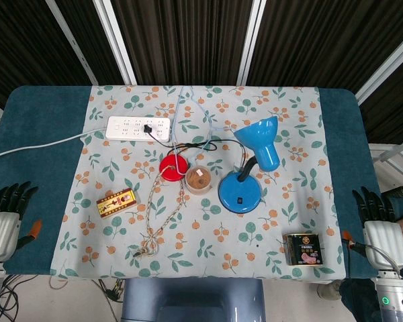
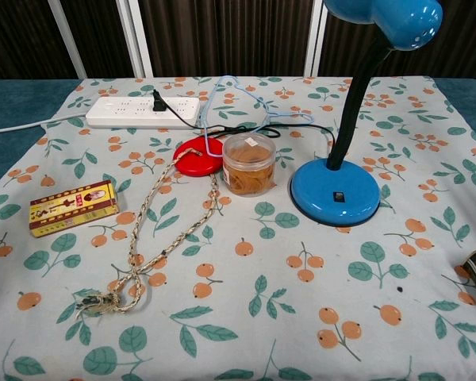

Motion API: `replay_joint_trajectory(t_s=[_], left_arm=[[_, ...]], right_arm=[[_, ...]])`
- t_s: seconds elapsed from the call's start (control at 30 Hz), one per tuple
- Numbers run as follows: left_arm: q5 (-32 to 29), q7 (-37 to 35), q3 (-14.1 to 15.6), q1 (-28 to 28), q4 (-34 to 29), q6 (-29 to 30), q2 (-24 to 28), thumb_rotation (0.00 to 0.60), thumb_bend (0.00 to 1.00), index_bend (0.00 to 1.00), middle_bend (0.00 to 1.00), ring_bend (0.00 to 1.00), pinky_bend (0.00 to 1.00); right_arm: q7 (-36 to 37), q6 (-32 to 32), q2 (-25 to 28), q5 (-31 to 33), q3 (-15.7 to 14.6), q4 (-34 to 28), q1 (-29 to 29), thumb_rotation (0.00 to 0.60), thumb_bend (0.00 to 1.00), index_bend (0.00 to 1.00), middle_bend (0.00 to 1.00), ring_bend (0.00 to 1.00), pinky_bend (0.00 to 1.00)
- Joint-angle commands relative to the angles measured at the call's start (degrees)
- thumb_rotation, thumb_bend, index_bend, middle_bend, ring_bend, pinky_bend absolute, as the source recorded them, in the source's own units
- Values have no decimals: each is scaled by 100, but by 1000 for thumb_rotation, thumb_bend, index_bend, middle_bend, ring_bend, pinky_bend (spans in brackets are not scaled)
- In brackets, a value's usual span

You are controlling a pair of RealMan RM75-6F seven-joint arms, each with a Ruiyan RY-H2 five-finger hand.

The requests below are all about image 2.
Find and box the blue gooseneck desk lamp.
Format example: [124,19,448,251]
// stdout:
[289,0,444,228]

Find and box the red round disc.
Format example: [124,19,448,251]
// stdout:
[172,135,226,175]

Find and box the floral fruit print tablecloth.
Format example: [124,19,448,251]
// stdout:
[0,75,476,381]

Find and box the small brown cup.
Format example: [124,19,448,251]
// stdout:
[221,133,278,196]

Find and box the black power cable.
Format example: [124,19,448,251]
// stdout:
[152,89,336,158]

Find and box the yellow red cardboard box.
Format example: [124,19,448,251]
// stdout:
[29,179,120,238]

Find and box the double white frame post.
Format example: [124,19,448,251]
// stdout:
[117,0,155,79]

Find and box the light blue thin cord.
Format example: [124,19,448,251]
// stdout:
[198,75,314,158]

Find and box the white power strip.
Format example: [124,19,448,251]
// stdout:
[85,96,202,130]

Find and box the beige braided rope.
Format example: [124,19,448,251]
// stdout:
[73,147,223,318]

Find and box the slanted white frame post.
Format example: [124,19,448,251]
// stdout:
[47,0,89,79]

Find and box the white power strip cable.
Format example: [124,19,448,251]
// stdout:
[0,113,89,137]

